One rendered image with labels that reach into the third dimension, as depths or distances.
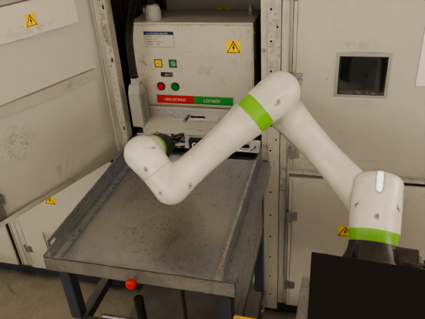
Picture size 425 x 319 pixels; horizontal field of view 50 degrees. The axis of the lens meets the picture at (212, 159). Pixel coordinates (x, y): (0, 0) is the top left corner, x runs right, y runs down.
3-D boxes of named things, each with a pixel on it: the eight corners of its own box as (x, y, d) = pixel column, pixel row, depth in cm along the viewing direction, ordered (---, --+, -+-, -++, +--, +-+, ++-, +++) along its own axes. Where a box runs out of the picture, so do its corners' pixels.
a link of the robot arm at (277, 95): (310, 100, 141) (283, 75, 145) (308, 82, 129) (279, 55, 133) (265, 139, 141) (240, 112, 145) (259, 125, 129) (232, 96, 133)
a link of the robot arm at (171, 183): (235, 105, 143) (236, 100, 132) (261, 134, 142) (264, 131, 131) (147, 182, 143) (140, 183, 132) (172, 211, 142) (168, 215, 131)
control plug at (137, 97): (143, 128, 185) (138, 87, 176) (133, 127, 186) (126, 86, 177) (150, 119, 191) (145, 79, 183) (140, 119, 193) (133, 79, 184)
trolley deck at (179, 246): (236, 297, 133) (235, 283, 130) (47, 269, 148) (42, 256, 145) (269, 174, 189) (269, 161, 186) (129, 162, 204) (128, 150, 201)
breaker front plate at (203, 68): (253, 143, 188) (252, 25, 164) (143, 136, 199) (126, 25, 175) (254, 142, 189) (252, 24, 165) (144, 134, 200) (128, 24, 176)
